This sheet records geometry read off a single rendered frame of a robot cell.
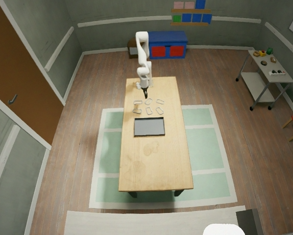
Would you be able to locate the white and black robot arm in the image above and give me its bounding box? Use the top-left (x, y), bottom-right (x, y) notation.
top-left (136, 31), bottom-right (152, 90)

